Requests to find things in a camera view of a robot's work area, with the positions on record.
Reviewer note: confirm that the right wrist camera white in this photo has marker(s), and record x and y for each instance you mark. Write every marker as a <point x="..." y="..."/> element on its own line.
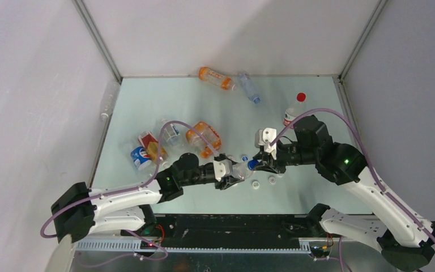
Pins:
<point x="264" y="138"/>

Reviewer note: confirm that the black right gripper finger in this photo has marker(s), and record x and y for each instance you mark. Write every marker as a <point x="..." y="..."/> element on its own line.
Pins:
<point x="261" y="156"/>
<point x="266" y="168"/>

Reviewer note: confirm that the slim orange label bottle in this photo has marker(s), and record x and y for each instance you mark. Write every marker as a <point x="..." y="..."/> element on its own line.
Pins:
<point x="212" y="77"/>

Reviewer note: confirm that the Pepsi bottle lower left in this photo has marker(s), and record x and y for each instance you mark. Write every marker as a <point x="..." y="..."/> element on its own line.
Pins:
<point x="137" y="155"/>

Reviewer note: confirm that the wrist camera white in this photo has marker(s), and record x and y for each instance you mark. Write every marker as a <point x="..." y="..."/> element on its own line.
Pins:
<point x="222" y="168"/>
<point x="264" y="138"/>

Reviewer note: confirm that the white cap front middle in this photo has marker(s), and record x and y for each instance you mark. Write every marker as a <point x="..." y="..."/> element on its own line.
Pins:
<point x="255" y="184"/>

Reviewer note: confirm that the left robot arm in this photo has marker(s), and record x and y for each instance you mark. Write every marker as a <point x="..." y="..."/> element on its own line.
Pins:
<point x="81" y="211"/>

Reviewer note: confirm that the blue bottle cap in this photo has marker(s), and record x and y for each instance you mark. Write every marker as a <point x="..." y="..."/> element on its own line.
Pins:
<point x="252" y="163"/>

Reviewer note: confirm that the large orange label bottle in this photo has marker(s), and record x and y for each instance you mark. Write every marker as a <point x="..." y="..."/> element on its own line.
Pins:
<point x="202" y="135"/>

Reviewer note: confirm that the white cap front right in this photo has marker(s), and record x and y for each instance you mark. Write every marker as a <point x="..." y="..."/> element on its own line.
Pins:
<point x="272" y="180"/>

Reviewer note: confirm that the Nongfu Spring red label bottle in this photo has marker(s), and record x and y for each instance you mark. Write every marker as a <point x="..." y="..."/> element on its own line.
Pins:
<point x="293" y="111"/>

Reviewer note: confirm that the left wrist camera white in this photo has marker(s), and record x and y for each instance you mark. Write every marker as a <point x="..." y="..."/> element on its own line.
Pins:
<point x="222" y="168"/>

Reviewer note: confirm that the clear bluish water bottle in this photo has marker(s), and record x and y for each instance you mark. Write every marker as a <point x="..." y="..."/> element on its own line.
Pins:
<point x="248" y="87"/>

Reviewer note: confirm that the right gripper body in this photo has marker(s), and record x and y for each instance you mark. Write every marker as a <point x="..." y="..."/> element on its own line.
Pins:
<point x="287" y="154"/>

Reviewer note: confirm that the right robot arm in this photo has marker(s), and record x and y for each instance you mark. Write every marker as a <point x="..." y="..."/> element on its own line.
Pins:
<point x="402" y="237"/>

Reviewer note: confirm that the red bottle cap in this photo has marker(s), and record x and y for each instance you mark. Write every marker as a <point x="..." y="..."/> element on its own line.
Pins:
<point x="301" y="97"/>

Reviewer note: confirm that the clear bottle by wall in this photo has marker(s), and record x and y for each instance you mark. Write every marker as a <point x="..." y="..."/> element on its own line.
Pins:
<point x="108" y="100"/>

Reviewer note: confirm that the Pepsi bottle blue label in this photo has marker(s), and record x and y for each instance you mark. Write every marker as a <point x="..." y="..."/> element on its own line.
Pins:
<point x="241" y="172"/>

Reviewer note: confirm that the red yellow label tea bottle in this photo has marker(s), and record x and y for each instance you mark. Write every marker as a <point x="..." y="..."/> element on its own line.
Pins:
<point x="151" y="146"/>

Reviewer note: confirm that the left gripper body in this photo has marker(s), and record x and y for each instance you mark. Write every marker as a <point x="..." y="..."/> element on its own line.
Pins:
<point x="221" y="185"/>

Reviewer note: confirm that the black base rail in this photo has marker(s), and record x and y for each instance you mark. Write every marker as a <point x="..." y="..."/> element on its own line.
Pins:
<point x="230" y="231"/>

